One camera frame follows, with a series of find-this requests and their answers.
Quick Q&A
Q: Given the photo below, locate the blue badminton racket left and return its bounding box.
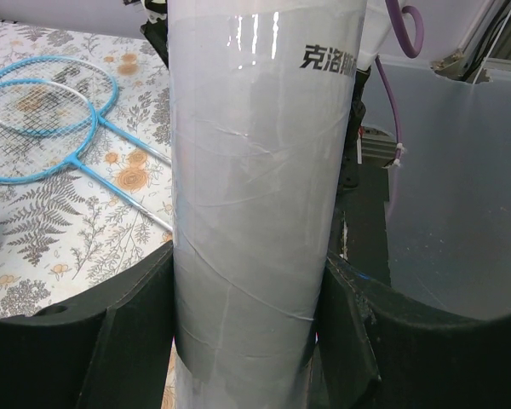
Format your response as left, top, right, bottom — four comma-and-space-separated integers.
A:
0, 78, 173, 232

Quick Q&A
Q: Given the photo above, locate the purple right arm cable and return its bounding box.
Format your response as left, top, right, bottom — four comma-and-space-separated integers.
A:
374, 0, 425, 170

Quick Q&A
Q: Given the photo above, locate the blue badminton racket right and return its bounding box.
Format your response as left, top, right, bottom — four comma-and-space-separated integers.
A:
0, 55, 171, 164

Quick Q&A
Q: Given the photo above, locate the floral table mat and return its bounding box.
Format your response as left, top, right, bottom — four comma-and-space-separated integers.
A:
0, 20, 175, 409

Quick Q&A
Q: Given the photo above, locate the white shuttlecock tube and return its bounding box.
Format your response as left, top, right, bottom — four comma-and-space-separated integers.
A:
168, 1, 366, 408

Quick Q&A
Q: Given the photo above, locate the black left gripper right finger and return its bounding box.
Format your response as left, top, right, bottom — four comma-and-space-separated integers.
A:
317, 254, 511, 408

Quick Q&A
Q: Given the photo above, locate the blue badminton racket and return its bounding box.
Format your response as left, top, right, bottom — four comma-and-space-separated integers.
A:
0, 78, 173, 232
0, 55, 171, 164

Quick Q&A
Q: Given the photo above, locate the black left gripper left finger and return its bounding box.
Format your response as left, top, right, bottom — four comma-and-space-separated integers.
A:
0, 243, 175, 408

